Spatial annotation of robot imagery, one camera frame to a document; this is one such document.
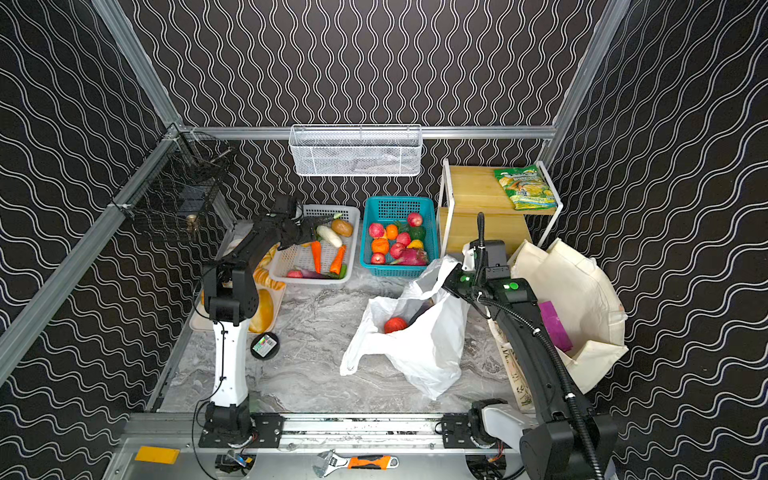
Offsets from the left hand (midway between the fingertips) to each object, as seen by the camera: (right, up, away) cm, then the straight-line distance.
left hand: (317, 237), depth 105 cm
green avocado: (+36, +2, +5) cm, 36 cm away
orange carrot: (-1, -4, +5) cm, 6 cm away
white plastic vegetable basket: (+3, -8, +3) cm, 9 cm away
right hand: (+38, -12, -28) cm, 49 cm away
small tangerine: (+27, +2, +5) cm, 27 cm away
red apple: (+21, +2, +1) cm, 21 cm away
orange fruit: (+22, -3, +1) cm, 22 cm away
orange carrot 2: (+7, -8, +1) cm, 11 cm away
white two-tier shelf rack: (+57, +10, -23) cm, 62 cm away
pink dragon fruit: (+33, -7, -7) cm, 34 cm away
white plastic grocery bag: (+34, -29, -37) cm, 58 cm away
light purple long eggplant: (-1, -13, -5) cm, 14 cm away
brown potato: (+8, +4, +7) cm, 11 cm away
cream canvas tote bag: (+76, -18, -28) cm, 83 cm away
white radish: (+3, +1, +7) cm, 7 cm away
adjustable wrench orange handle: (+11, -55, -35) cm, 66 cm away
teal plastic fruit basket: (+29, +1, +6) cm, 30 cm away
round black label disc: (-11, -33, -18) cm, 39 cm away
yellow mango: (+35, -3, +1) cm, 35 cm away
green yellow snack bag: (+62, +12, -26) cm, 68 cm away
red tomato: (+27, -26, -20) cm, 42 cm away
